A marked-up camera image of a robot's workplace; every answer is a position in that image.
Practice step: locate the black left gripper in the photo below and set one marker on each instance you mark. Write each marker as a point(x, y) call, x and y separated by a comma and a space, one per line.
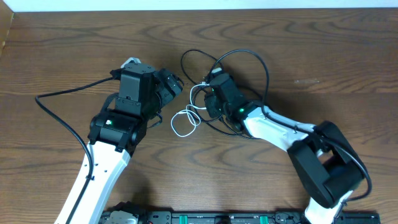
point(171, 86)

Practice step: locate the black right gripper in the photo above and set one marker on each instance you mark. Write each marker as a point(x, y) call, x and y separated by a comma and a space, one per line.
point(211, 107)

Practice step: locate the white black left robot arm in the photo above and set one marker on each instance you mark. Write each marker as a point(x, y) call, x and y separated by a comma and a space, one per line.
point(114, 134)

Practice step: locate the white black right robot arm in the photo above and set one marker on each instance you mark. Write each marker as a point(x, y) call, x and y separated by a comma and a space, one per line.
point(326, 164)

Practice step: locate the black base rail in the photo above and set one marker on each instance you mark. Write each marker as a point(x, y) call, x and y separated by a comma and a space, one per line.
point(163, 217)

